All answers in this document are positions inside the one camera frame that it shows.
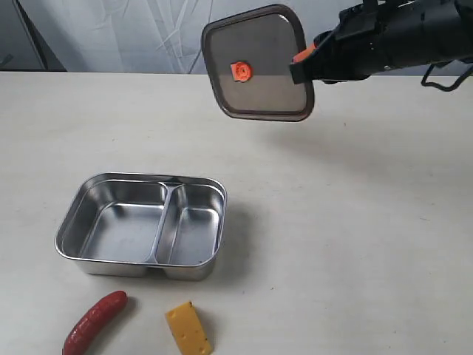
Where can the yellow cheese wedge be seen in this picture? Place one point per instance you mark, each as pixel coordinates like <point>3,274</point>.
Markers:
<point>188,331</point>

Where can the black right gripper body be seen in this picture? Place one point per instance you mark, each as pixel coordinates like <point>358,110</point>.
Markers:
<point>381,36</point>

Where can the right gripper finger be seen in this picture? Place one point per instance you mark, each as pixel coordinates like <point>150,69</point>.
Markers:
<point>301,71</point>
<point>304,54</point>

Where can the stainless steel lunch box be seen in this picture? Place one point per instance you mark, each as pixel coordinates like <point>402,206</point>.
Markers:
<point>126,224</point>

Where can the dark transparent box lid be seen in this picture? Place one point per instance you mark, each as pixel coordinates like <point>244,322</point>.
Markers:
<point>247,57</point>

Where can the grey wrinkled backdrop curtain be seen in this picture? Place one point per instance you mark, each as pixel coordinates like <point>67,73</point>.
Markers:
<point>110,36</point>

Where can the red sausage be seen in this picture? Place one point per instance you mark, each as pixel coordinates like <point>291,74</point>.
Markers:
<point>93,322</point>

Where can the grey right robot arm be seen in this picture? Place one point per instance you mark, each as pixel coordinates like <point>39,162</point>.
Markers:
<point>466,29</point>

